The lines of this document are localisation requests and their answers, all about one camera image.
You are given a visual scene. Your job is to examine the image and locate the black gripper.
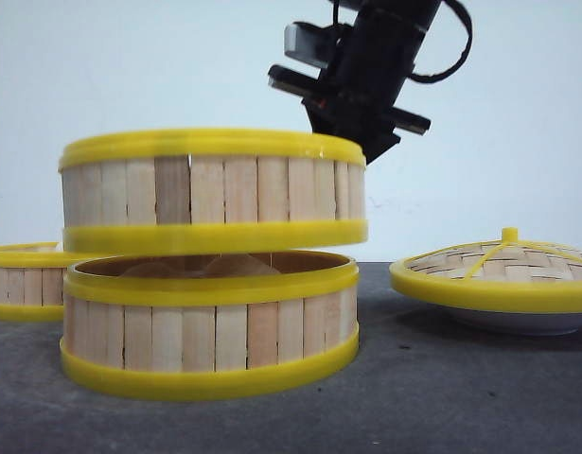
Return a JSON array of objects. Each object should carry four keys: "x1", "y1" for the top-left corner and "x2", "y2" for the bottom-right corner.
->
[{"x1": 268, "y1": 9, "x2": 432, "y2": 165}]

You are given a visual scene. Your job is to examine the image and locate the bamboo steamer basket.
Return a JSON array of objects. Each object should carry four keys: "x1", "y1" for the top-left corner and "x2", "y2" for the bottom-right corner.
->
[
  {"x1": 60, "y1": 251, "x2": 359, "y2": 401},
  {"x1": 59, "y1": 129, "x2": 368, "y2": 255},
  {"x1": 0, "y1": 242, "x2": 92, "y2": 322}
]

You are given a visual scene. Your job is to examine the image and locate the bamboo steamer lid yellow rim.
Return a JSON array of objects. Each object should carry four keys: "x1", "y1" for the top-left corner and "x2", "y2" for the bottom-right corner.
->
[{"x1": 389, "y1": 227, "x2": 582, "y2": 314}]

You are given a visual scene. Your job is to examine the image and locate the white plate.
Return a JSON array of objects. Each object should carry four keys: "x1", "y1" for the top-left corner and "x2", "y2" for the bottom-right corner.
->
[{"x1": 425, "y1": 304, "x2": 582, "y2": 337}]

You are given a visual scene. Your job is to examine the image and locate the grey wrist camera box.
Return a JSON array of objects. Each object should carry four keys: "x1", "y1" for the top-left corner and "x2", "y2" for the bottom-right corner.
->
[{"x1": 284, "y1": 22, "x2": 337, "y2": 69}]

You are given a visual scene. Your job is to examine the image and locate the black cable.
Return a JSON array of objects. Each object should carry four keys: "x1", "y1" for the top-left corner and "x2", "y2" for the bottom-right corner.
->
[{"x1": 327, "y1": 0, "x2": 474, "y2": 81}]

